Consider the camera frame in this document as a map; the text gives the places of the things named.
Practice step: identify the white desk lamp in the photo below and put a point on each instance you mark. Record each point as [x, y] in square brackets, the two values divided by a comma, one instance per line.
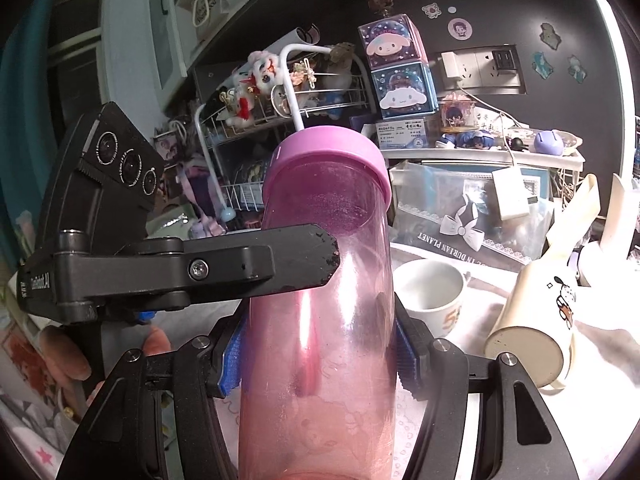
[603, 263]

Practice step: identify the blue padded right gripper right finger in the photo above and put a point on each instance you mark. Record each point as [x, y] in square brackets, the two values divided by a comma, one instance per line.
[407, 358]

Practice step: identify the small anime figure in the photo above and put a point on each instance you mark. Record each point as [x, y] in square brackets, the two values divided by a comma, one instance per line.
[457, 112]

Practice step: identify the cream cartoon dog mug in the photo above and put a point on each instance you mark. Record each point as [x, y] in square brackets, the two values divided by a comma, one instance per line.
[537, 324]

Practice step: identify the white wire rack shelf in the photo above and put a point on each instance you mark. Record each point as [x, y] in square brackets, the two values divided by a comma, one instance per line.
[319, 82]

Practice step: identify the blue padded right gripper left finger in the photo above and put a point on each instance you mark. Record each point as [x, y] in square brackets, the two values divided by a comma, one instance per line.
[230, 371]

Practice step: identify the white ceramic cup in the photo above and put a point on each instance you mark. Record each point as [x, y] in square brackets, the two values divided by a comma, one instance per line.
[431, 292]

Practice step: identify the purple round case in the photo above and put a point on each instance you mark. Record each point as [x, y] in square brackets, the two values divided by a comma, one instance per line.
[548, 142]

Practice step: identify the clear bag with bow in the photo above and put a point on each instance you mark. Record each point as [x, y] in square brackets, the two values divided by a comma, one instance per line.
[456, 214]

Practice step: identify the pink cartoon storage box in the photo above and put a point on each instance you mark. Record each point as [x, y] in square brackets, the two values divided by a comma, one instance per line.
[392, 41]

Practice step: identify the white power adapter block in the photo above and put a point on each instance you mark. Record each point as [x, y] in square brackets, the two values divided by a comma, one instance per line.
[512, 195]

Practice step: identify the white desk riser shelf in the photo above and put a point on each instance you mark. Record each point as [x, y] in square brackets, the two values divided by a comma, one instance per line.
[573, 162]

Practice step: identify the white wall charger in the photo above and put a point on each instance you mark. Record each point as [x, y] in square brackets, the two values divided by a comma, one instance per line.
[452, 65]

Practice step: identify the white tote bag on shelf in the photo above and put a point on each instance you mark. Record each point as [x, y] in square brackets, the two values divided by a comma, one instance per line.
[206, 15]

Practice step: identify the white plush toy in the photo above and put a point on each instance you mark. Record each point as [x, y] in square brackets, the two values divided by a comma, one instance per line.
[263, 74]

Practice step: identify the blue cartoon storage box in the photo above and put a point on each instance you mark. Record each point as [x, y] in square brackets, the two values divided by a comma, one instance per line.
[405, 90]

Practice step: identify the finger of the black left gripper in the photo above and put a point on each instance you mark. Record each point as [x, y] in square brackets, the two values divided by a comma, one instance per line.
[259, 263]

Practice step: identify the pink plastic tumbler with lid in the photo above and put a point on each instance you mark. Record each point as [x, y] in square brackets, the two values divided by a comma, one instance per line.
[319, 365]

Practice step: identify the person's left hand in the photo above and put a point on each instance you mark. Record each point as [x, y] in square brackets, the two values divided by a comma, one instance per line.
[69, 368]

